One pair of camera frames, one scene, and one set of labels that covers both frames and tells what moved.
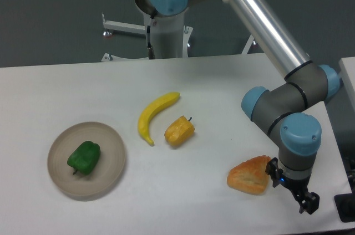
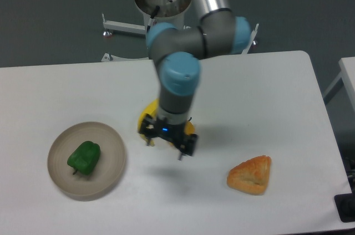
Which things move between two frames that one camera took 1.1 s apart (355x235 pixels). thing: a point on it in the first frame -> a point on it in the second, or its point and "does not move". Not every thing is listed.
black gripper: x=299 y=187 -> x=151 y=128
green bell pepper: x=85 y=158 does not move
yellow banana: x=144 y=121 does not move
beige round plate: x=111 y=164 does not move
